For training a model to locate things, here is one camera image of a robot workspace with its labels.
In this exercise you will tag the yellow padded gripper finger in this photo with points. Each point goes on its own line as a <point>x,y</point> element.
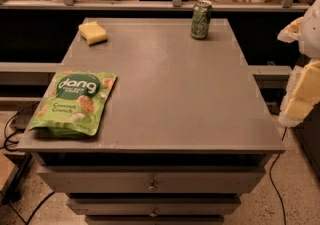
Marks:
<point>302,94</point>

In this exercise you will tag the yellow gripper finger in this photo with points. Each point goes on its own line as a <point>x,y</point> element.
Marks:
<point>291,32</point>

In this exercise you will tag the green soda can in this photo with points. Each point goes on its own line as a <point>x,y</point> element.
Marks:
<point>201,19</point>

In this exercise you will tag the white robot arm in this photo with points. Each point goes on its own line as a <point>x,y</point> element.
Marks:
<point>309,43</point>

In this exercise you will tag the grey drawer cabinet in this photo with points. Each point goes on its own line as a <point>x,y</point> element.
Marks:
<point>184,112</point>

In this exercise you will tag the top drawer knob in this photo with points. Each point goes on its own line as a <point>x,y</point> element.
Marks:
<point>152,187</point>

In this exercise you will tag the drawer knob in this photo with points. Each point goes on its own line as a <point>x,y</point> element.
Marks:
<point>152,187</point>
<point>153,213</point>

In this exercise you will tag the yellow sponge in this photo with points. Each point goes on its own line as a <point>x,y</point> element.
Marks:
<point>93,33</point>

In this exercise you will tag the green Dang chips bag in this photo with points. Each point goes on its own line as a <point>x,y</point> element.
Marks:
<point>75,104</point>

